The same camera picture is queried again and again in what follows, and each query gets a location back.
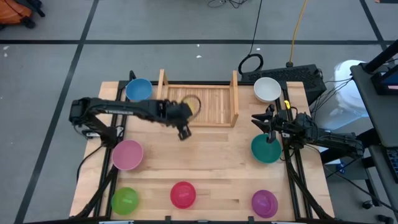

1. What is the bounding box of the white plastic bin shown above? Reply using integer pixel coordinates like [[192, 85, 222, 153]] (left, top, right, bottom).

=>
[[323, 59, 371, 131]]

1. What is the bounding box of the wooden slatted shelf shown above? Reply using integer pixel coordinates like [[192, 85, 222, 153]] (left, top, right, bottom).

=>
[[156, 68, 239, 128]]

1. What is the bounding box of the red translucent bowl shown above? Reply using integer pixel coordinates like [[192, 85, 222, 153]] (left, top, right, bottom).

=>
[[170, 181, 197, 210]]

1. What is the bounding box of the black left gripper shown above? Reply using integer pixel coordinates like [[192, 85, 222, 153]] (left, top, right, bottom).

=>
[[158, 99, 194, 141]]

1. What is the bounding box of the grey desk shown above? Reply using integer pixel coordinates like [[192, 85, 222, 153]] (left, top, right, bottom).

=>
[[350, 62, 398, 149]]

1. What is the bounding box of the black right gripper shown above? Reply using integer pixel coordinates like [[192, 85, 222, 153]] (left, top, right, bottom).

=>
[[251, 104, 296, 144]]

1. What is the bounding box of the black laptop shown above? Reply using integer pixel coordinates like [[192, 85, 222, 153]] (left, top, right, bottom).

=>
[[371, 70, 398, 96]]

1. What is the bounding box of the teal bowl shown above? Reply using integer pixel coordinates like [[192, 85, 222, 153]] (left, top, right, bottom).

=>
[[250, 133, 282, 164]]

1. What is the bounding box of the pink bowl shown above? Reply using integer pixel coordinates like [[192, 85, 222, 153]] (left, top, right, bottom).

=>
[[111, 139, 144, 171]]

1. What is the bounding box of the purple translucent bowl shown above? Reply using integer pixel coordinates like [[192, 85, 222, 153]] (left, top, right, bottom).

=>
[[251, 189, 279, 219]]

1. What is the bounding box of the white bowl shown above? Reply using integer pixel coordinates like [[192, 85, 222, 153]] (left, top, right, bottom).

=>
[[253, 77, 282, 104]]

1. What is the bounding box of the black cable bundle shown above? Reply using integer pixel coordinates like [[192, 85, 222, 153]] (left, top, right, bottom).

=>
[[207, 0, 249, 9]]

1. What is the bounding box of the orange vacuum cleaner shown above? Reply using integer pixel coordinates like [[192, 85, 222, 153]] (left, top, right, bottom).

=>
[[0, 0, 46, 30]]

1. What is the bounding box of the green translucent bowl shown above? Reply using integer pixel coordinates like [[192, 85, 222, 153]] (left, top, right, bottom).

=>
[[111, 187, 139, 216]]

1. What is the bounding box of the black computer tower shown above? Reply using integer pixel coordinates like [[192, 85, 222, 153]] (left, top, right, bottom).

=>
[[241, 63, 327, 106]]

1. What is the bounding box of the black coiled cable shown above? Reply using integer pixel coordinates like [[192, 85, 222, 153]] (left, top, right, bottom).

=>
[[238, 0, 264, 75]]

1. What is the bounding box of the yellow cable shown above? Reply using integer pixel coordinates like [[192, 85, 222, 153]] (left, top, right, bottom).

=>
[[287, 0, 309, 68]]

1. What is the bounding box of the blue bowl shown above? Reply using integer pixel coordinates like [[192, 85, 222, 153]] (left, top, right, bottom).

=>
[[125, 77, 154, 102]]

